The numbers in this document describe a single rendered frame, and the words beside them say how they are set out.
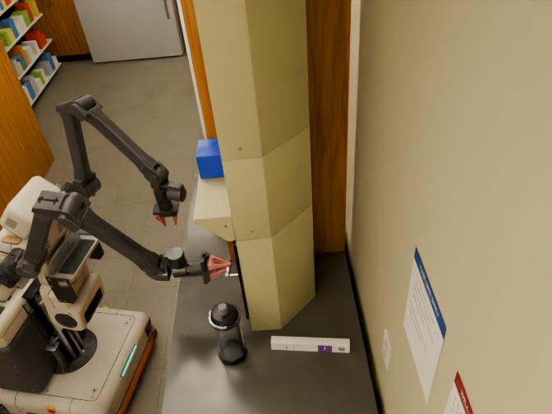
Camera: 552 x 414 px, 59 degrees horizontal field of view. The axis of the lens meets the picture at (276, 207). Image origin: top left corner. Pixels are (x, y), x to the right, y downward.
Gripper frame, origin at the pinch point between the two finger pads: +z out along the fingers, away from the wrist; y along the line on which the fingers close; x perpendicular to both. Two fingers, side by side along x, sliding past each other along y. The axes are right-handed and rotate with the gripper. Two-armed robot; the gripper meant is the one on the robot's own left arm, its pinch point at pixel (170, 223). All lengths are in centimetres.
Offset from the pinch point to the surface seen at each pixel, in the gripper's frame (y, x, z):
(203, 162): 24, -26, -48
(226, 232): 31, -46, -35
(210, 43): 35, -46, -93
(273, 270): 43, -46, -16
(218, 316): 25, -56, -8
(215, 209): 28, -42, -41
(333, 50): 68, -9, -73
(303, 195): 55, -35, -37
